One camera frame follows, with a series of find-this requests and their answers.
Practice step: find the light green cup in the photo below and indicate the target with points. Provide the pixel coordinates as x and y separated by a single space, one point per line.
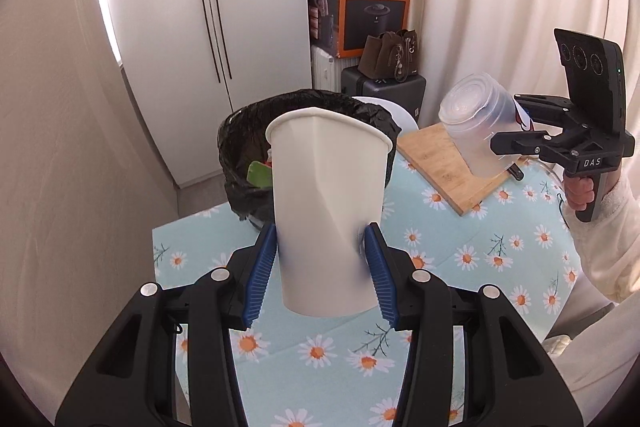
260 174

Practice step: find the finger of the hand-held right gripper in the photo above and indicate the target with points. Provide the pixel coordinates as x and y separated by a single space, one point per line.
545 112
520 144

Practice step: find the white wardrobe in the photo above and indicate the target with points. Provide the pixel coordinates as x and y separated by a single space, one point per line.
165 32

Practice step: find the wooden cutting board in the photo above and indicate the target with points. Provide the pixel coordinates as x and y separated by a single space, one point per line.
440 162

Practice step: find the white paper cup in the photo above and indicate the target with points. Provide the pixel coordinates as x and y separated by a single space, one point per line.
325 207

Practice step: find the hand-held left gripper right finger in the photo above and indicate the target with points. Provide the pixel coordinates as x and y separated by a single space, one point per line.
381 279

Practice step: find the brown handbag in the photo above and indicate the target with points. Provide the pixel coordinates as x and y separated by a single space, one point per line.
387 57

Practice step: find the trash bin with black bag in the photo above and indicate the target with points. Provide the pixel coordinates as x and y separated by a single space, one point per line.
240 187

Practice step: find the clear plastic cup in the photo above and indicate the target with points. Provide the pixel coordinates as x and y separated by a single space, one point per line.
475 127

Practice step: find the person's right hand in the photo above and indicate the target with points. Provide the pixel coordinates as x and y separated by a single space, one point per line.
580 192

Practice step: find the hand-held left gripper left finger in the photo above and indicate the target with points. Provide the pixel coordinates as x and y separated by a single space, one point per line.
257 287

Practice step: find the beige curtain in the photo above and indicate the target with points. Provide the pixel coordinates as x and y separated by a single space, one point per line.
60 157

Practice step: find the white ribbed suitcase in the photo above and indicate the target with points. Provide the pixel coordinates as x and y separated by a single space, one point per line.
325 69

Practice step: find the daisy print tablecloth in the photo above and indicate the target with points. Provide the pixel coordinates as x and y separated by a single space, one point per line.
450 252

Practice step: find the orange and black cardboard box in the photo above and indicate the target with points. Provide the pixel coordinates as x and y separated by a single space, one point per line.
372 2

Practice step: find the person's white robe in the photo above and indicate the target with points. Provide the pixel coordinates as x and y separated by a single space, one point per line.
600 367

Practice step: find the dark grey suitcase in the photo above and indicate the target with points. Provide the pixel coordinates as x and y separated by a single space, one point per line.
385 94

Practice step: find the person's right forearm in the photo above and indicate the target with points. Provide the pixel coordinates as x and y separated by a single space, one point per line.
615 247

